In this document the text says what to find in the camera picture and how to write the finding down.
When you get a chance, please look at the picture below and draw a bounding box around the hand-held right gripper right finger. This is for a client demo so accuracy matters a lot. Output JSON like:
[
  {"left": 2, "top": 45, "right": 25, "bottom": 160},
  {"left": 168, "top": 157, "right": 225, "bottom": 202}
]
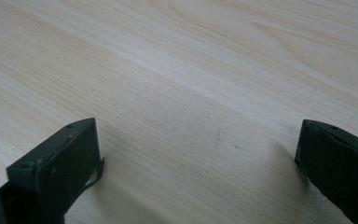
[{"left": 294, "top": 119, "right": 358, "bottom": 224}]

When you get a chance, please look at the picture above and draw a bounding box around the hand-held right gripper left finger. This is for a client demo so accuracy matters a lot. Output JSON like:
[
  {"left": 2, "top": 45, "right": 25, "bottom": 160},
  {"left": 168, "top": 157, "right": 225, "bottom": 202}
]
[{"left": 0, "top": 117, "right": 106, "bottom": 224}]

